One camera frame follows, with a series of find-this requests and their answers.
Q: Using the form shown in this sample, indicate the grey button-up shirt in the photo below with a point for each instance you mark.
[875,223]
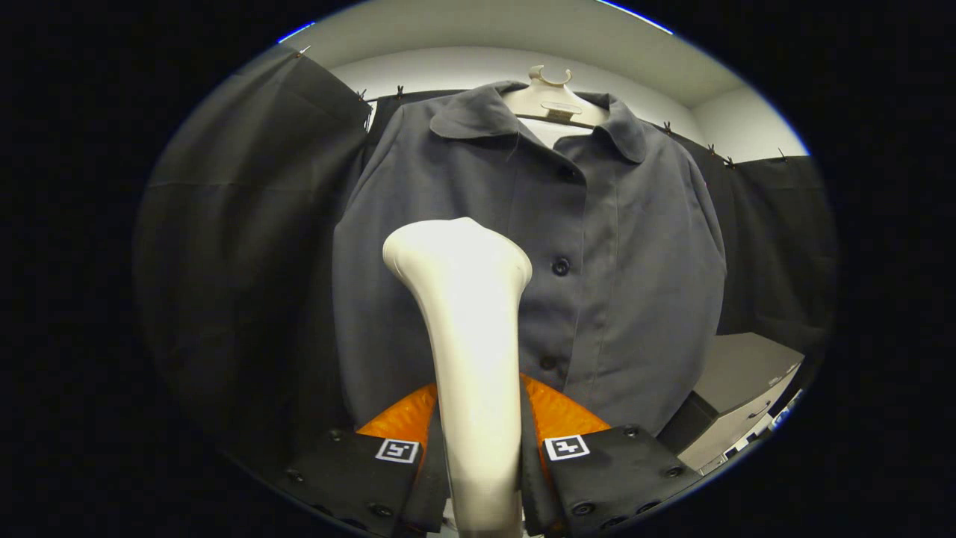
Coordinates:
[635,299]

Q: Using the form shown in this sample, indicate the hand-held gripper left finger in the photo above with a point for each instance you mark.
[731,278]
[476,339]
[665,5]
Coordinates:
[351,474]

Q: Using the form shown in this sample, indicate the black backdrop cloth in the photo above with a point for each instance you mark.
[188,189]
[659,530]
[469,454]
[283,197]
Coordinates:
[239,261]

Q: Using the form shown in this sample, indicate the grey cabinet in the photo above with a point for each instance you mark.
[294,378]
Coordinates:
[739,373]

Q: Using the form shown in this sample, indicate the white garment support board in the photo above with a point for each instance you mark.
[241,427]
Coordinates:
[553,133]

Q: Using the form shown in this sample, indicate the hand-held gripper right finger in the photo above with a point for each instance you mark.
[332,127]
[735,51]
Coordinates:
[620,471]

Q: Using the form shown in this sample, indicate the white garment steamer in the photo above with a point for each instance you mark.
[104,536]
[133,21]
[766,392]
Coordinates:
[470,336]

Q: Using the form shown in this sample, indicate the beige garment hanger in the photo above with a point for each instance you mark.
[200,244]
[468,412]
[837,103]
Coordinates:
[556,104]

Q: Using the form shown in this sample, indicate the narrow ceiling light strip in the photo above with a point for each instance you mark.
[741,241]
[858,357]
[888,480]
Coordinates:
[297,31]

